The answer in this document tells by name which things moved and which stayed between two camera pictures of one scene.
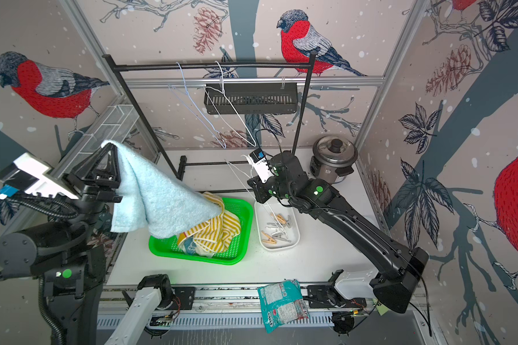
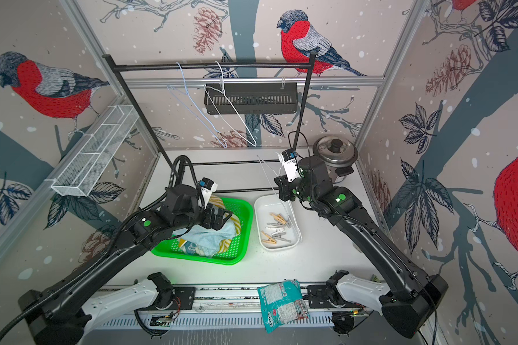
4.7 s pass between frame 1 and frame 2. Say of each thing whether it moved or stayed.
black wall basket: stayed
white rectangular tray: stayed
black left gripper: moved
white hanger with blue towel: moved
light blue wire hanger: stayed
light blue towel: moved
